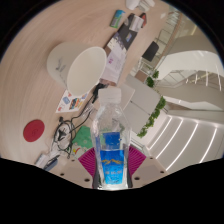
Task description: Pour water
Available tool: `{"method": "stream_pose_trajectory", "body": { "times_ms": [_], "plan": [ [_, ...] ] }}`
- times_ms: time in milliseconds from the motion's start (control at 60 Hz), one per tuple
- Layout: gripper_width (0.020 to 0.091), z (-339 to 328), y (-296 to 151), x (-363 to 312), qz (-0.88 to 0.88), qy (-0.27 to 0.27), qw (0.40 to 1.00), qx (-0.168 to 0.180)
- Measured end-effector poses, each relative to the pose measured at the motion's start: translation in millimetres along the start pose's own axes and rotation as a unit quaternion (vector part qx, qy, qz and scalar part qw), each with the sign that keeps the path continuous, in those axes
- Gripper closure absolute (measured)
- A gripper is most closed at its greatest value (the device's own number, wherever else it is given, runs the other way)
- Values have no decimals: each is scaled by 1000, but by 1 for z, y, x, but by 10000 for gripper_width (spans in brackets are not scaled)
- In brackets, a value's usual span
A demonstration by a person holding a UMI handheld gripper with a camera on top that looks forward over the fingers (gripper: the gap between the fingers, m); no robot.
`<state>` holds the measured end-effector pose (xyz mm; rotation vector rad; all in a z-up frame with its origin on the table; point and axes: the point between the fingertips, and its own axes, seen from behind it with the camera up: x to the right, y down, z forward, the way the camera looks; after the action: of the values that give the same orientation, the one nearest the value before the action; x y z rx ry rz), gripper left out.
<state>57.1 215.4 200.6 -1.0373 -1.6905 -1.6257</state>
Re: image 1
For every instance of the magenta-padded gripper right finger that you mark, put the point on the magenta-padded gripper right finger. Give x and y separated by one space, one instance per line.
138 160

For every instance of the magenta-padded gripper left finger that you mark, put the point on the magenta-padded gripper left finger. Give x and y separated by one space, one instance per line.
86 163

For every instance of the clear blue-label water bottle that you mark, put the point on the clear blue-label water bottle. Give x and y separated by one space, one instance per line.
111 133

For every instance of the white packet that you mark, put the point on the white packet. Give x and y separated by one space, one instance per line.
41 159

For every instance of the ceiling light strips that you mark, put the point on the ceiling light strips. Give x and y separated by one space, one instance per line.
186 140

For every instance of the flat round red coaster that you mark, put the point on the flat round red coaster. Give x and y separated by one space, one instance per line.
33 130

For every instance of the colourful sticker sheet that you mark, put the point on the colourful sticker sheet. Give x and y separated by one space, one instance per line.
70 102

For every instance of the black wallet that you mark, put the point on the black wallet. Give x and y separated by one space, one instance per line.
95 95

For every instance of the brown planter with plants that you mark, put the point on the brown planter with plants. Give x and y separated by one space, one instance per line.
150 80

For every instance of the white mug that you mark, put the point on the white mug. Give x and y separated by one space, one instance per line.
76 66

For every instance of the brown package with paper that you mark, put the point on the brown package with paper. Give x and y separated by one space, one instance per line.
115 58

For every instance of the black chair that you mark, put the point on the black chair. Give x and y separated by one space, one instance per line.
150 50

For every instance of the black notebook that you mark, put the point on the black notebook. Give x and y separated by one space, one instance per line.
125 33

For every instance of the glass balustrade railing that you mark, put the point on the glass balustrade railing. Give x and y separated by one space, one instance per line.
166 33

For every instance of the small white card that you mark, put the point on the small white card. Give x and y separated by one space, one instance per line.
136 22

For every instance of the dark red phone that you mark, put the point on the dark red phone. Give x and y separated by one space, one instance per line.
143 17

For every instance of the small teal packet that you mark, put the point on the small teal packet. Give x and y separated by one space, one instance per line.
117 18

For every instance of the white power strip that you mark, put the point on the white power strip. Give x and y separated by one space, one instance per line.
146 4

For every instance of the white computer mouse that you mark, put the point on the white computer mouse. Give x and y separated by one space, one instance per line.
131 3

